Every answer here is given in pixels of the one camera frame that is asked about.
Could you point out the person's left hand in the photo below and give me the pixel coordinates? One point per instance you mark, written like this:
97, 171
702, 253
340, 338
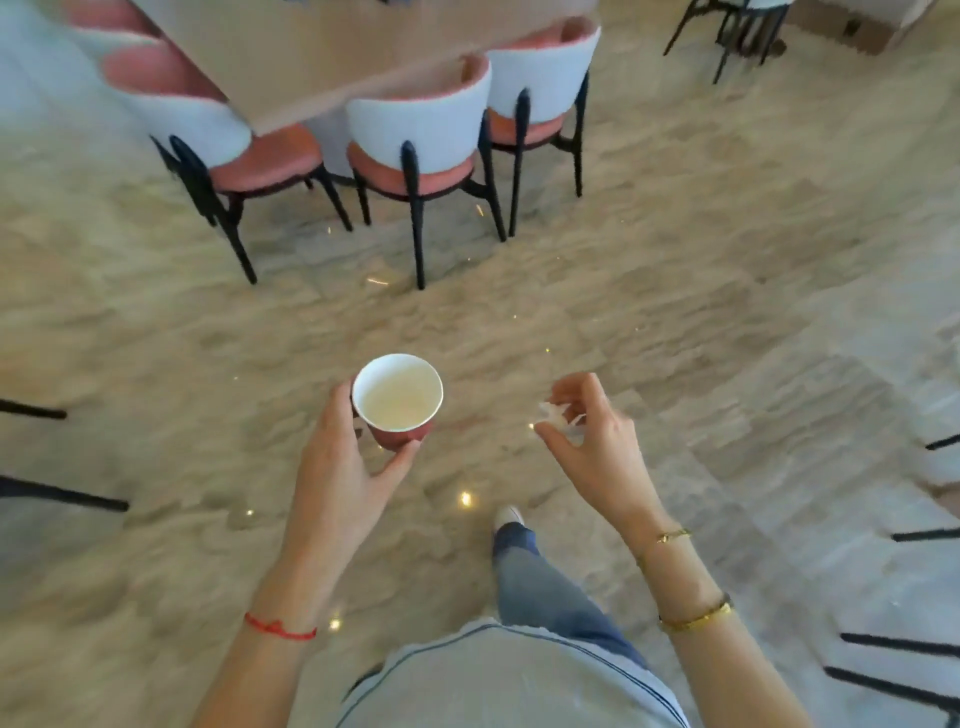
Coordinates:
330, 495

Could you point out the person's right hand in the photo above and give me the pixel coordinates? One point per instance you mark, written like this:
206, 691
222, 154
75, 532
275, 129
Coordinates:
607, 465

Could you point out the white tissue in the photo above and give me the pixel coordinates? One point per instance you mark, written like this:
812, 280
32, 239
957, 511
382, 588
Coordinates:
553, 411

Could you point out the red paper cup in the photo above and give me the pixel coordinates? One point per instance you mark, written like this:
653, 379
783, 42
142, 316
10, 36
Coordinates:
397, 394

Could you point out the person's right forearm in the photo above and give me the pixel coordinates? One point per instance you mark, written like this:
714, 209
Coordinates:
735, 675

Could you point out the beige sneaker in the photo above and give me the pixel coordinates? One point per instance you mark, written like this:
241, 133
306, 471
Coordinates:
508, 517

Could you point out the blue jeans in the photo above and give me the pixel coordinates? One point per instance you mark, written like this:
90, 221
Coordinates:
547, 592

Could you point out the light blue ribbed shirt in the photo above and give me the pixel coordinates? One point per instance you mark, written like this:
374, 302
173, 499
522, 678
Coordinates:
510, 682

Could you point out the row of black-legged bar stools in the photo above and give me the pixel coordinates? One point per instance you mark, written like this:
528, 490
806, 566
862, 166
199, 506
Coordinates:
885, 686

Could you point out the light wooden dining table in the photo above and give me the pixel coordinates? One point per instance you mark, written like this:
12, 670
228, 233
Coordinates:
337, 52

